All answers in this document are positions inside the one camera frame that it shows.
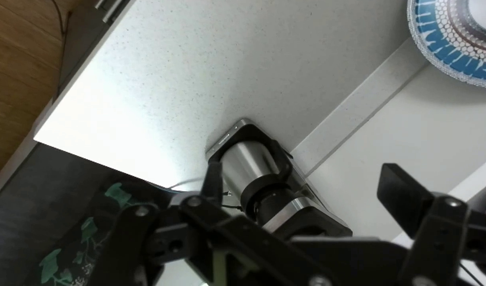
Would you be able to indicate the floral dark bench cushion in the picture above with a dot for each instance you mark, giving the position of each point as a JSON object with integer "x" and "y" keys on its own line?
{"x": 57, "y": 213}

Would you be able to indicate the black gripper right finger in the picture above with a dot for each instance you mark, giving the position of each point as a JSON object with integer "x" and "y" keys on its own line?
{"x": 445, "y": 231}

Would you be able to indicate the stainless drip coffee maker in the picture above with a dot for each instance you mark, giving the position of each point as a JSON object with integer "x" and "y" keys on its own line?
{"x": 261, "y": 175}

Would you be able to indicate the blue patterned decorative plate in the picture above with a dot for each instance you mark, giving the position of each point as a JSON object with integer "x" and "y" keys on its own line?
{"x": 451, "y": 35}

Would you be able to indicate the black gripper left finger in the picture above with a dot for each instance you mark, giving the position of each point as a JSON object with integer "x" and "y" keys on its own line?
{"x": 223, "y": 250}

